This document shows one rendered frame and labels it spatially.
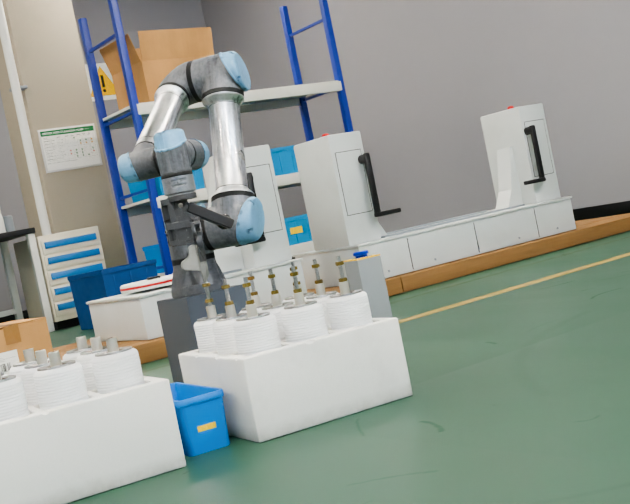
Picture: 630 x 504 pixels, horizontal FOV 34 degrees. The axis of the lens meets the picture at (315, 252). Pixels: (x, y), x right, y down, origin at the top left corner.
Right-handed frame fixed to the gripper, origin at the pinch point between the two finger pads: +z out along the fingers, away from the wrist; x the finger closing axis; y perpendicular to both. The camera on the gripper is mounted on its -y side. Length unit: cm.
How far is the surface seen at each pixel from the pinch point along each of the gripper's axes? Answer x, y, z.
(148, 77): -491, -9, -127
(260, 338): 27.2, -7.2, 14.3
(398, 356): 20.1, -37.3, 25.7
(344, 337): 24.2, -25.5, 18.4
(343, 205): -235, -80, -10
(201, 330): 3.6, 4.0, 12.0
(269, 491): 72, 0, 35
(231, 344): 15.7, -1.5, 15.4
